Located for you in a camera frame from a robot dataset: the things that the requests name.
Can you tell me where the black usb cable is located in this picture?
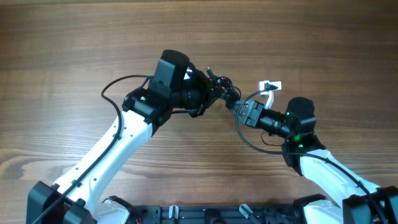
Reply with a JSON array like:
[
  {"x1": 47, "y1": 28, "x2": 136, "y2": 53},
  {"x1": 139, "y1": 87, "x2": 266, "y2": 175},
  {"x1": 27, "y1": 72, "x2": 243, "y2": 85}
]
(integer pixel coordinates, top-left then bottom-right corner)
[{"x1": 206, "y1": 66, "x2": 242, "y2": 105}]

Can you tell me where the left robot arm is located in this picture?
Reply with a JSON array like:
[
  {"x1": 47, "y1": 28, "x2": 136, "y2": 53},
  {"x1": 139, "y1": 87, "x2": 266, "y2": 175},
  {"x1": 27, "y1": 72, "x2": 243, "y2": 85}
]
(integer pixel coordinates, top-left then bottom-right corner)
[{"x1": 26, "y1": 50, "x2": 223, "y2": 223}]

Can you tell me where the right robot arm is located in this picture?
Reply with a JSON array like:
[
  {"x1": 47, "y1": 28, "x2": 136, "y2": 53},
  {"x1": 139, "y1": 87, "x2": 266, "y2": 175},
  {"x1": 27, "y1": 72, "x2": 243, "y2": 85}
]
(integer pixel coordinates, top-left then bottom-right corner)
[{"x1": 229, "y1": 97, "x2": 397, "y2": 223}]

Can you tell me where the right camera cable black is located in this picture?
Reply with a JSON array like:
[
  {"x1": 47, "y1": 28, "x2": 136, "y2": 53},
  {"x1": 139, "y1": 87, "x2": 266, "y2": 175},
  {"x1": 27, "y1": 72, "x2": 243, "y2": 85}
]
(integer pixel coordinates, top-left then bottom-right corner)
[{"x1": 234, "y1": 84, "x2": 388, "y2": 224}]

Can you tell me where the camera cable black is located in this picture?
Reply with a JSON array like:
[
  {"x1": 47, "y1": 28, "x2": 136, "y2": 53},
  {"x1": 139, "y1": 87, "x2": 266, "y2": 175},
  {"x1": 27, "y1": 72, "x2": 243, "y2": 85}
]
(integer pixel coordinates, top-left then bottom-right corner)
[
  {"x1": 25, "y1": 77, "x2": 154, "y2": 223},
  {"x1": 234, "y1": 84, "x2": 388, "y2": 224}
]

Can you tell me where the left camera cable black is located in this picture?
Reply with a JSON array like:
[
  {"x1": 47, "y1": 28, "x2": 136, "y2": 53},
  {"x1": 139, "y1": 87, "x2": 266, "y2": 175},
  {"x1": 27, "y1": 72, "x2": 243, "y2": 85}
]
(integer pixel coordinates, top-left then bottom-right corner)
[{"x1": 25, "y1": 77, "x2": 154, "y2": 223}]

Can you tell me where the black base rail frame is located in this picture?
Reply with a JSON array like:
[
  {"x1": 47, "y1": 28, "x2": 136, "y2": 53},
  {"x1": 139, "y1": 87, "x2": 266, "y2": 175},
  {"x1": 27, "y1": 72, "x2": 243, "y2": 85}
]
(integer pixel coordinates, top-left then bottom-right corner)
[{"x1": 127, "y1": 204, "x2": 303, "y2": 224}]

